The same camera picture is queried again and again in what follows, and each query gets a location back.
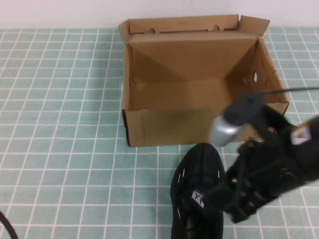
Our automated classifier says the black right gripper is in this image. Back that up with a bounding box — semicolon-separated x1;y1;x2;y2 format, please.
204;106;309;224

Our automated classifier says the black knit sneaker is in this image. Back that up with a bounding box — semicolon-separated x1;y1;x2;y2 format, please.
170;142;228;239

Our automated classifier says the brown cardboard shoe box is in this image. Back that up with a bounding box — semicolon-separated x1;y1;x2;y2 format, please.
118;14;290;147

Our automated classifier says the green checked tablecloth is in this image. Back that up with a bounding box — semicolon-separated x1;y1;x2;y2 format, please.
0;26;319;239

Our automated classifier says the thin black camera cable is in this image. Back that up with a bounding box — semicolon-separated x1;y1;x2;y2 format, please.
261;86;319;97

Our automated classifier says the thick black cable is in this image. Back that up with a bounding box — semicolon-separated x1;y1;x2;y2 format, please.
0;211;20;239

